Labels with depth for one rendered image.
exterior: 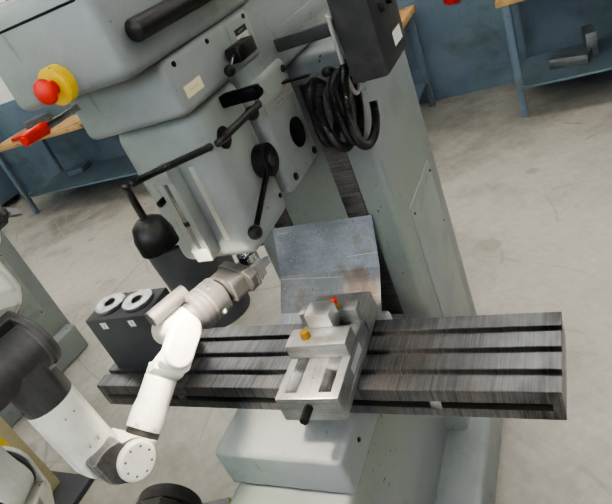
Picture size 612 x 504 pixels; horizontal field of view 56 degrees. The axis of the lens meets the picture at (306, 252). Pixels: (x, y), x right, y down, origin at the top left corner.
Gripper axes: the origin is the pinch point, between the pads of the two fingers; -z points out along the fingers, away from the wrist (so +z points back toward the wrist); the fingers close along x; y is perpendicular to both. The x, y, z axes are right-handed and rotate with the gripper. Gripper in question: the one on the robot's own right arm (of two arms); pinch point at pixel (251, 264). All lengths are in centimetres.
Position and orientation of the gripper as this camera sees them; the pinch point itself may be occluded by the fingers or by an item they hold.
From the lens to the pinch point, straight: 131.6
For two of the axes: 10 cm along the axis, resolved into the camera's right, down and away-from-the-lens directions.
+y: 3.4, 8.1, 4.8
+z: -6.3, 5.8, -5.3
